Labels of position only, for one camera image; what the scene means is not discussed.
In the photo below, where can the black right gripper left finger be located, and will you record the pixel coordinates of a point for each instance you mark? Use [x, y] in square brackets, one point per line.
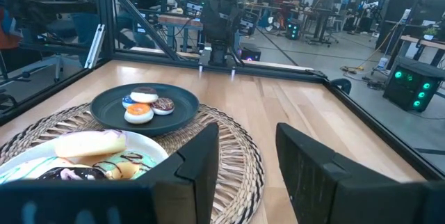
[187, 189]

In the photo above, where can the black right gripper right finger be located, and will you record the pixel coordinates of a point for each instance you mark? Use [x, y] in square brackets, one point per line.
[320, 189]

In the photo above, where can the green donut chocolate drizzle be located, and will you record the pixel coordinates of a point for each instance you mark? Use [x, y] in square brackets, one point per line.
[139, 163]

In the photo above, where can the brown glazed sprinkled donut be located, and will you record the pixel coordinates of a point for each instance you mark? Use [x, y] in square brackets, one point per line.
[163, 106]

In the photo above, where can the orange glazed donut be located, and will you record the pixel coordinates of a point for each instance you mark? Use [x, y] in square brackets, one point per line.
[139, 114]

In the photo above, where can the blue glazed donut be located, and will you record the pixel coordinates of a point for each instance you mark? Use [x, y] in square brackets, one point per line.
[127, 101]

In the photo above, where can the purple glazed pale donut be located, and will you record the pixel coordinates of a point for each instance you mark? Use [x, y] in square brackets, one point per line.
[90, 144]

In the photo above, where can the chocolate glazed donut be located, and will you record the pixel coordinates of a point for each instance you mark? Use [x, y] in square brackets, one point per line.
[80, 174]

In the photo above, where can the white donut green stripes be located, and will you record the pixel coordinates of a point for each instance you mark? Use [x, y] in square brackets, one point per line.
[31, 170]

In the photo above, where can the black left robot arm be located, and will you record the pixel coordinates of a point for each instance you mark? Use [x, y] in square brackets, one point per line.
[220, 25]

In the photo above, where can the round woven straw placemat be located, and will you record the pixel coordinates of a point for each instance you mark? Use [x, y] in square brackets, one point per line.
[229, 168]

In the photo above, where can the wooden top workbench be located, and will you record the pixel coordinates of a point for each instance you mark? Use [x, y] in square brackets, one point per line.
[179, 20]

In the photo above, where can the white round plate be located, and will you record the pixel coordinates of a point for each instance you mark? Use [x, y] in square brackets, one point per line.
[149, 145]

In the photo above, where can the black computer purple light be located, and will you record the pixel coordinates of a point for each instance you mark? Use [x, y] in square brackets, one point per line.
[250, 53]

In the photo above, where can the small computer green lights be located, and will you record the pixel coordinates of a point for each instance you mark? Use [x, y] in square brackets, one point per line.
[293, 30]

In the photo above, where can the dark grey round plate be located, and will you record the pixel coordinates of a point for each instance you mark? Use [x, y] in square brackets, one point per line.
[180, 112]

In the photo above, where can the black computer green fans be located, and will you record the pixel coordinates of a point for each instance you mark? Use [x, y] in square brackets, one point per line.
[412, 85]

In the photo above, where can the white plastic bottle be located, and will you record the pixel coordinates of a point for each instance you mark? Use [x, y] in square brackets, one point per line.
[382, 63]

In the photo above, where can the wooden top desk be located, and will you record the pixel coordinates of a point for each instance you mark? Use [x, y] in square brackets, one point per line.
[422, 43]

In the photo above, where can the small plant white pot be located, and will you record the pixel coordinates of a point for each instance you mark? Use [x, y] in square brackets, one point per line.
[430, 34]

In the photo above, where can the black aluminium rig frame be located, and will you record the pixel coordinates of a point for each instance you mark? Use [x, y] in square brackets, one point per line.
[105, 15]

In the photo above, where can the white aluminium bracket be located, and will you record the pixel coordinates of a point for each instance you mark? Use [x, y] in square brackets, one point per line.
[94, 46]

